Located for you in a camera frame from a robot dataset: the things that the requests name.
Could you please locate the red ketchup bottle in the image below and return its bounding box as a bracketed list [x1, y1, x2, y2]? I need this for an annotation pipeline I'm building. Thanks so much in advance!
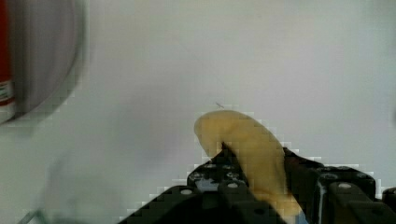
[0, 0, 15, 123]

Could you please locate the yellow plush peeled banana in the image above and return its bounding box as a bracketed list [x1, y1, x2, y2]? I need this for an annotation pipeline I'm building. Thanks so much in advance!
[194, 110, 302, 224]

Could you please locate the grey round plate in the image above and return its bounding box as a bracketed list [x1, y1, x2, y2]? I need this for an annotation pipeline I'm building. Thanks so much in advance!
[5, 0, 84, 117]

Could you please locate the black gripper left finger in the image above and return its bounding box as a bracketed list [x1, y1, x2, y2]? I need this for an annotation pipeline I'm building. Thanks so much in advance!
[187, 143, 248, 192]

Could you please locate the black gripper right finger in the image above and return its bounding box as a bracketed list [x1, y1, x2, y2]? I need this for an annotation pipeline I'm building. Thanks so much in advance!
[283, 147, 375, 224]

